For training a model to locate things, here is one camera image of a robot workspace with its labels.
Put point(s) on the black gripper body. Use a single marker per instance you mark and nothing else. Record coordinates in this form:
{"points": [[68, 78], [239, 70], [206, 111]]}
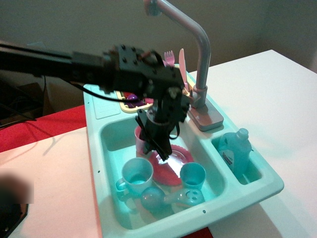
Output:
{"points": [[156, 130]]}

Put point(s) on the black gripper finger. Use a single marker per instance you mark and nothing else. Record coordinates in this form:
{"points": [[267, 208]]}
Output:
{"points": [[145, 146], [162, 146]]}

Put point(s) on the pink plastic cup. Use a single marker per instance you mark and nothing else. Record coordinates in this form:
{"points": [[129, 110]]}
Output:
{"points": [[139, 144]]}

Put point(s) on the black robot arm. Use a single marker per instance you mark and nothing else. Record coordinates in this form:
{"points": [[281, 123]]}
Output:
{"points": [[124, 68]]}

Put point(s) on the teal plastic cup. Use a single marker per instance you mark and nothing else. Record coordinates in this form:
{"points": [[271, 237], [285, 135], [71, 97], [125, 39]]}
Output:
{"points": [[193, 175]]}

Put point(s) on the teal toy sink unit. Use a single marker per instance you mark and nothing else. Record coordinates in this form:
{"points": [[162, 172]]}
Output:
{"points": [[112, 143]]}

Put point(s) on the pink toy plate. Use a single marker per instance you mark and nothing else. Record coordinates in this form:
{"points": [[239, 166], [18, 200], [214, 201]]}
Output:
{"points": [[168, 172]]}

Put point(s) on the light blue mug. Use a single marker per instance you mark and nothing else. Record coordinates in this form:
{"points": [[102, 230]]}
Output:
{"points": [[137, 175]]}

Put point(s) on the pink toy bowl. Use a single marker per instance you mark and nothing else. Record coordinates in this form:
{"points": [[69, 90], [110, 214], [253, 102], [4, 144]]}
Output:
{"points": [[148, 101]]}

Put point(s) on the purple toy eggplant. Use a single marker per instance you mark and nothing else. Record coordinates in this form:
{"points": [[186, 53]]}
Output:
{"points": [[133, 101]]}

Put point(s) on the grey pink toy faucet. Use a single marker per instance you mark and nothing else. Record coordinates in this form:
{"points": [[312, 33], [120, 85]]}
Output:
{"points": [[202, 112]]}

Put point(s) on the teal smiley ladle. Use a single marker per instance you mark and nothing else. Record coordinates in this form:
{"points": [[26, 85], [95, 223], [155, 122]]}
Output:
{"points": [[154, 199]]}

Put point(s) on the yellow dish rack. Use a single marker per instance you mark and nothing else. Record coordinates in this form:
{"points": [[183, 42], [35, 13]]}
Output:
{"points": [[146, 106]]}

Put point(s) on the teal soap bottle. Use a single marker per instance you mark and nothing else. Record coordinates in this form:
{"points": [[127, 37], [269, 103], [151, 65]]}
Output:
{"points": [[234, 148]]}

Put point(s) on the pink toy fork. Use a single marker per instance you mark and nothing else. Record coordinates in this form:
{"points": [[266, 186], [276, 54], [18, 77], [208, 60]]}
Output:
{"points": [[169, 58]]}

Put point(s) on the pink toy knife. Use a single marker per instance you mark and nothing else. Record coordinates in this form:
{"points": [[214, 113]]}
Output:
{"points": [[182, 67]]}

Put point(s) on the red cloth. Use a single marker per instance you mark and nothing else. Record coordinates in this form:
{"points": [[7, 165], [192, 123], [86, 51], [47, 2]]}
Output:
{"points": [[45, 127]]}

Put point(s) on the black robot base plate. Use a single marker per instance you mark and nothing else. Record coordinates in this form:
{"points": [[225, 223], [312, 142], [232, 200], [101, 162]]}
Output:
{"points": [[11, 215]]}

